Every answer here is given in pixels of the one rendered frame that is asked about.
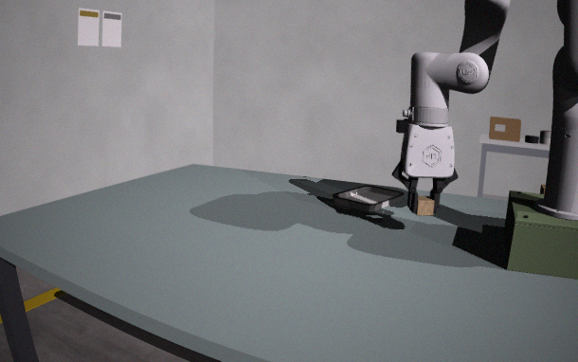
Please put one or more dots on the small tan wooden block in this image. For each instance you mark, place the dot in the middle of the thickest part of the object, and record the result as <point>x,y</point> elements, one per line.
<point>425,206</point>

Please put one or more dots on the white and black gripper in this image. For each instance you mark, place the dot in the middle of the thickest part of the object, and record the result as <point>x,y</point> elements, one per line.
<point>427,152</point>

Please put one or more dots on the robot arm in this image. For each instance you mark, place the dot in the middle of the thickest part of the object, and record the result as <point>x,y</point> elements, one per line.
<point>434,74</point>

